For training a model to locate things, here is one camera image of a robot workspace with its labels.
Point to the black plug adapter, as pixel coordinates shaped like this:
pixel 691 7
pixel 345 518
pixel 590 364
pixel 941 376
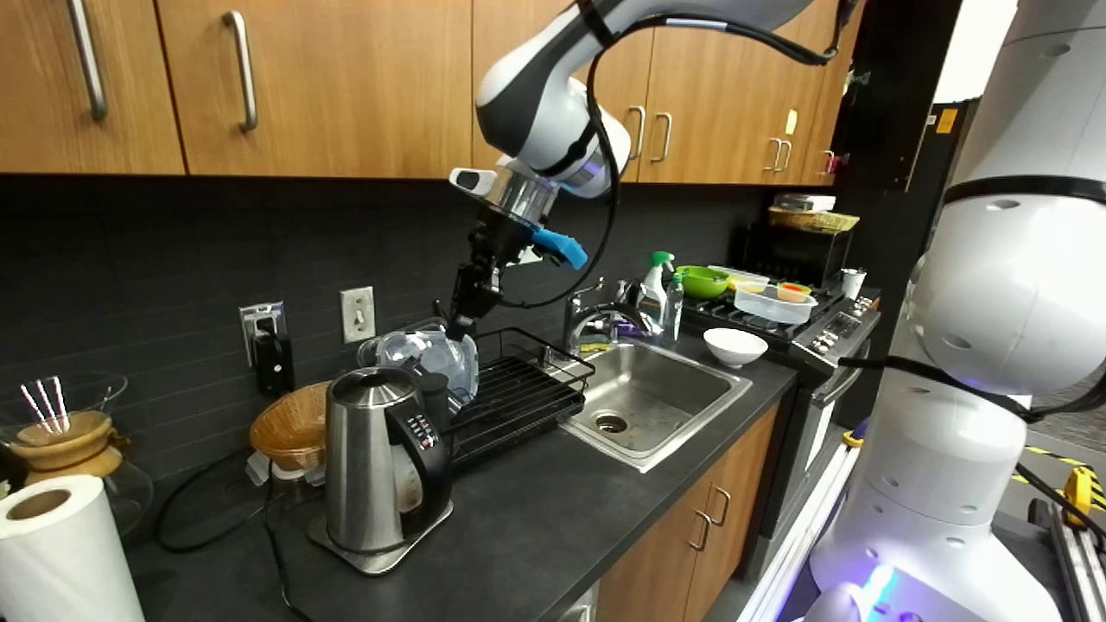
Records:
pixel 273 369

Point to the brown wooden bowl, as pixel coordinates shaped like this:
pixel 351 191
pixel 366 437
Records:
pixel 289 431

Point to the green plastic bowl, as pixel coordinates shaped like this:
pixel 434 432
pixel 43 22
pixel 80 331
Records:
pixel 701 283

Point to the black kitchen stove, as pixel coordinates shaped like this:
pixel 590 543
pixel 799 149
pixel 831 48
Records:
pixel 834 332

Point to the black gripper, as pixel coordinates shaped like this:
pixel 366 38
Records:
pixel 488 262

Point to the woven basket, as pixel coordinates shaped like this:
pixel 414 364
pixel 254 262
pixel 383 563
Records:
pixel 814 220

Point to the grey metal rails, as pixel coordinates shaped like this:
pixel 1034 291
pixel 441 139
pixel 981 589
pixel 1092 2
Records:
pixel 1077 571

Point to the stainless steel sink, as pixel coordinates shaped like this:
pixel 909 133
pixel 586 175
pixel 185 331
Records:
pixel 658 401

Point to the white paper towel roll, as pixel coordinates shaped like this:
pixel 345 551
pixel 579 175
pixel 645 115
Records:
pixel 64 563

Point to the stainless steel electric kettle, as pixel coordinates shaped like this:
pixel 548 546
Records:
pixel 365 471

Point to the spray bottle with green trigger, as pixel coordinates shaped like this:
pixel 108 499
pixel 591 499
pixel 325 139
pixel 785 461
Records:
pixel 658 306

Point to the small white cup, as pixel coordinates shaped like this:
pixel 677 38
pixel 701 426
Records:
pixel 851 283

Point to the yellow tool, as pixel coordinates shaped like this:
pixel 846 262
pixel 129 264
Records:
pixel 1077 488

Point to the stacked clear food containers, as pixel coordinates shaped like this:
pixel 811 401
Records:
pixel 780 306

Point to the wooden base cabinet door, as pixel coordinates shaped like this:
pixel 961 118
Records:
pixel 645 575
pixel 755 484

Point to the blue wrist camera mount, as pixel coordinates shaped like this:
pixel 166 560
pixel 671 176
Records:
pixel 557 248

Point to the black metal pillar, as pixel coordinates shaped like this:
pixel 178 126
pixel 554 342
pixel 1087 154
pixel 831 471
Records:
pixel 894 139

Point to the white paper straw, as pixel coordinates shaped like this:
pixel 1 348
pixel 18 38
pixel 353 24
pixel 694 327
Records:
pixel 34 409
pixel 58 400
pixel 46 401

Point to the white wall outlet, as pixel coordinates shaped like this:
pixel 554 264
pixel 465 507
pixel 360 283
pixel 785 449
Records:
pixel 356 313
pixel 247 317

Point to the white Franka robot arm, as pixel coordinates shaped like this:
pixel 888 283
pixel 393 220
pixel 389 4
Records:
pixel 1012 289

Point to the white plate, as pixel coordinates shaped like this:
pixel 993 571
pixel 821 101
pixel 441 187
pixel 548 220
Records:
pixel 734 348

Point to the chrome sink faucet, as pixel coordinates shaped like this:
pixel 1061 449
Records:
pixel 571 313

